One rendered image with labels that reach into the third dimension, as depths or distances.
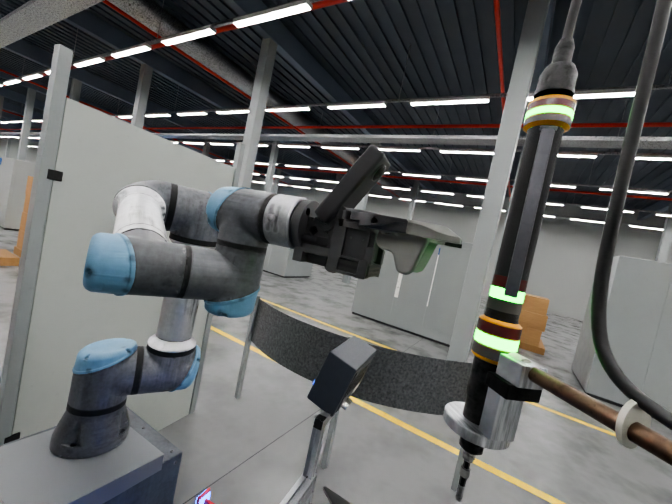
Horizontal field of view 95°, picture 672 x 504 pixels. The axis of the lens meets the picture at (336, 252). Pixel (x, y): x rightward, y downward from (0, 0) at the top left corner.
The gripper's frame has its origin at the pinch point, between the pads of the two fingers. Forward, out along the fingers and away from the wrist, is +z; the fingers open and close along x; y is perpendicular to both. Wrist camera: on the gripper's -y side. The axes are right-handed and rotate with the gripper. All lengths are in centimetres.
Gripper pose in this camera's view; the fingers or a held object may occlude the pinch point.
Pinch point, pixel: (454, 236)
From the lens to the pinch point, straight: 38.7
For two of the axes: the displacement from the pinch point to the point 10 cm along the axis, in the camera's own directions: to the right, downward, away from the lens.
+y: -2.0, 9.8, 0.4
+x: -3.8, -0.4, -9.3
